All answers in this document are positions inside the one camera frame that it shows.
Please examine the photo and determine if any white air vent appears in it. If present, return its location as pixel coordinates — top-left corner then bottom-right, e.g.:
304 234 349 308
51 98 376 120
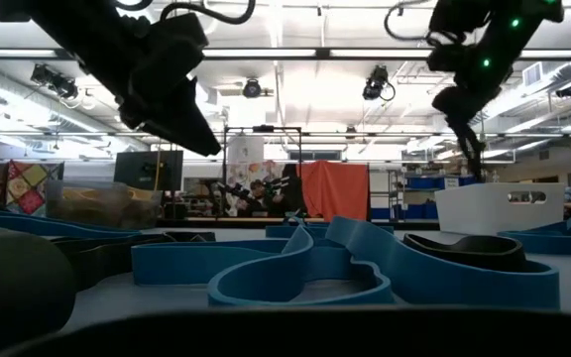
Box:
521 61 544 88

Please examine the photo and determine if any dark round blurred object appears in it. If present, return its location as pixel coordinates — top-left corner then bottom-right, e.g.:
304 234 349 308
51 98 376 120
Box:
0 227 77 351

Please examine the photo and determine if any orange cloth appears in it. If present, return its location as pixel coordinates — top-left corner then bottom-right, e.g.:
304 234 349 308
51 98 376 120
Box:
296 160 370 221

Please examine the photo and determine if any black monitor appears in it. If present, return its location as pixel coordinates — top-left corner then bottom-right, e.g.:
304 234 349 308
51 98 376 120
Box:
114 150 184 192

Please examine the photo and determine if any small black rubber band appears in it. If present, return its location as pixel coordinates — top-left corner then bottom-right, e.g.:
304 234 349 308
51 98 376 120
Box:
402 233 528 273

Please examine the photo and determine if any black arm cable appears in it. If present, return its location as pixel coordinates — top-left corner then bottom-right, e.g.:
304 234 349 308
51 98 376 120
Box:
383 0 438 42
111 0 258 26

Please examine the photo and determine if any white plastic basket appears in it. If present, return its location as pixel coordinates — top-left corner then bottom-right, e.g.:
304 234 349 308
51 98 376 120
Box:
434 181 566 237

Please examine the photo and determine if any blue storage bin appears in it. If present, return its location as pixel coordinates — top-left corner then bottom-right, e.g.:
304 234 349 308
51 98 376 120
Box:
370 205 438 221
403 176 480 190

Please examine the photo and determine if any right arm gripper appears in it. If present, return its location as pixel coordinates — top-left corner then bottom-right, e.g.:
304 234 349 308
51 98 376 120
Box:
428 42 513 182

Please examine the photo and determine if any white cylinder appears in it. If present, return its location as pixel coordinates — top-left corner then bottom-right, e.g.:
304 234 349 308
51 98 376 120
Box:
229 134 266 165

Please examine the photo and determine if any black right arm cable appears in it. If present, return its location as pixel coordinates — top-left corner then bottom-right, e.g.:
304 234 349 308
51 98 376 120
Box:
383 0 438 42

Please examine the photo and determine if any floral cloth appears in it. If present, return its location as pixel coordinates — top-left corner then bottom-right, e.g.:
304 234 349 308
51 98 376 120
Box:
225 161 286 214

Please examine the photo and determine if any person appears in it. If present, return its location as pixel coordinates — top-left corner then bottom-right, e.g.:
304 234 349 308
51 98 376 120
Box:
253 177 289 218

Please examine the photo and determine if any black metal frame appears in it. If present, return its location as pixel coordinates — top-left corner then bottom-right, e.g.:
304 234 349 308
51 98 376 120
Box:
222 125 303 219

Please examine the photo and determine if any colourful patchwork quilt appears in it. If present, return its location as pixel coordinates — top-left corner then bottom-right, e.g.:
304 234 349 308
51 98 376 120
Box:
0 160 64 220

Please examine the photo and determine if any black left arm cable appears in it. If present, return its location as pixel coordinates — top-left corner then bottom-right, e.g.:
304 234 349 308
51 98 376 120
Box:
111 0 258 26

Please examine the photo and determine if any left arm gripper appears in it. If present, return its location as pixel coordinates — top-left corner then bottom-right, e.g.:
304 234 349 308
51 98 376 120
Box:
66 12 222 158

